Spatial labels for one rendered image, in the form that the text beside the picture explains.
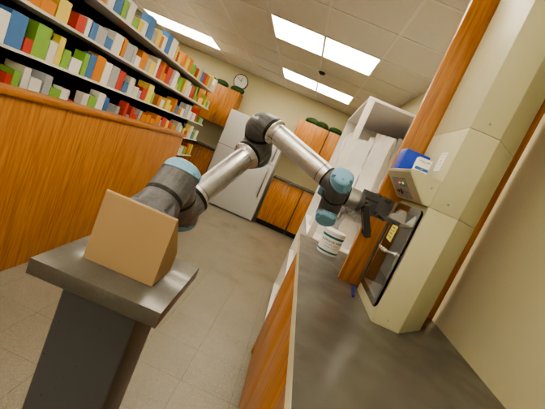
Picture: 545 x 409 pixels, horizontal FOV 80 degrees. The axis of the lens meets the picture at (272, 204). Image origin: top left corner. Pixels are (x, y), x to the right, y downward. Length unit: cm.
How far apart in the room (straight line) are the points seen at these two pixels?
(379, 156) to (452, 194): 128
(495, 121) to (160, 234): 113
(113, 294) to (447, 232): 107
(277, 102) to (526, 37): 576
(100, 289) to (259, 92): 634
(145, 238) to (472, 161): 107
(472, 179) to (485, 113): 23
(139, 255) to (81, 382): 37
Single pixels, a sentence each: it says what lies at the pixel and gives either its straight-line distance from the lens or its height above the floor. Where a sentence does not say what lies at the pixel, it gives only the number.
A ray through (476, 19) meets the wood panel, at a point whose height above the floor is 223.
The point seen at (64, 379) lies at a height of 63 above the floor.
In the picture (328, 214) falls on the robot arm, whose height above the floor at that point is 125.
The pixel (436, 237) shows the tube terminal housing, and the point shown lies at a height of 132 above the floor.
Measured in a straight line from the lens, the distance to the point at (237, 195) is 623.
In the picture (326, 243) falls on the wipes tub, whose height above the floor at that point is 100.
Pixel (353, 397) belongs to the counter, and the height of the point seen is 94.
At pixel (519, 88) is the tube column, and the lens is 141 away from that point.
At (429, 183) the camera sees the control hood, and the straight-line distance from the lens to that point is 127.
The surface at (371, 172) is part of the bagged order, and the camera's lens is 252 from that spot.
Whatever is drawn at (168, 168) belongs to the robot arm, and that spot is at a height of 121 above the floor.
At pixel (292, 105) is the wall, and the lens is 686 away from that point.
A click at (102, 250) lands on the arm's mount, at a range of 93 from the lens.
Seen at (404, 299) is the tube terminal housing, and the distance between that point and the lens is 134.
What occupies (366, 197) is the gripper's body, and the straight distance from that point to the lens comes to 125.
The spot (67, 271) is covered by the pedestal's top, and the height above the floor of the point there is 94.
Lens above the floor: 137
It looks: 8 degrees down
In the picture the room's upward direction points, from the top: 24 degrees clockwise
